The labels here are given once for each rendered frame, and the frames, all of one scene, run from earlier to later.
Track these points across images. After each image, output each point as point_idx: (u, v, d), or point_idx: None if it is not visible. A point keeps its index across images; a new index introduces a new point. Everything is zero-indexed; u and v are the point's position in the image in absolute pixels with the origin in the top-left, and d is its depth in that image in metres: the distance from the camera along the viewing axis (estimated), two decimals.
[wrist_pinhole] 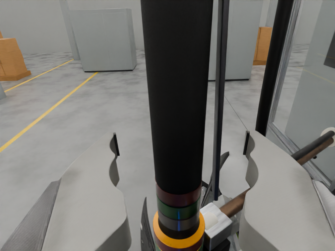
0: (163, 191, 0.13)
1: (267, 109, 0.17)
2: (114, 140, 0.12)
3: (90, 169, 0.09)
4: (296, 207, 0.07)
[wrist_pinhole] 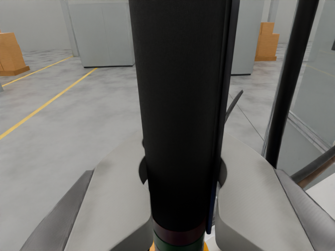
0: (160, 227, 0.11)
1: (284, 121, 0.14)
2: None
3: (122, 163, 0.10)
4: (264, 198, 0.08)
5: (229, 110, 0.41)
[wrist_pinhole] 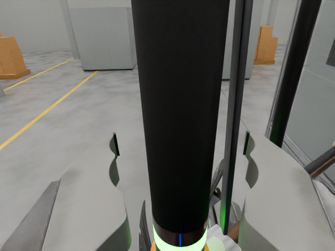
0: (162, 228, 0.11)
1: (285, 122, 0.14)
2: (114, 140, 0.12)
3: (90, 169, 0.09)
4: (296, 207, 0.07)
5: (221, 170, 0.49)
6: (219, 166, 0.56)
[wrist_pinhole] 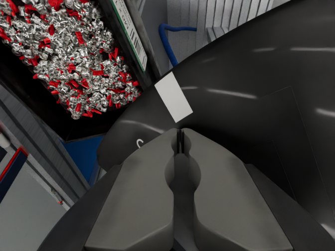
0: None
1: None
2: (176, 138, 0.12)
3: (149, 161, 0.10)
4: (238, 194, 0.08)
5: None
6: None
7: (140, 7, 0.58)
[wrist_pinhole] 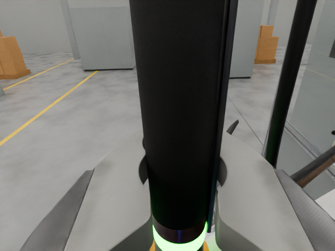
0: (161, 225, 0.11)
1: (283, 121, 0.14)
2: None
3: (122, 163, 0.10)
4: (264, 198, 0.08)
5: None
6: None
7: None
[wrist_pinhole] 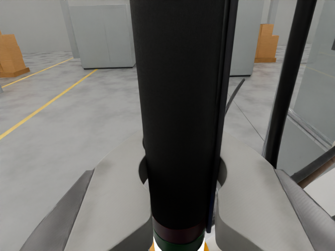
0: (160, 225, 0.11)
1: (283, 121, 0.14)
2: None
3: (122, 163, 0.10)
4: (264, 198, 0.08)
5: None
6: None
7: None
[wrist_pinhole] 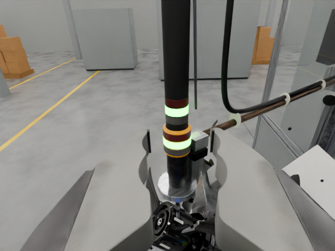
0: (169, 100, 0.27)
1: (226, 65, 0.31)
2: (147, 137, 0.12)
3: (122, 163, 0.10)
4: (264, 198, 0.08)
5: None
6: None
7: None
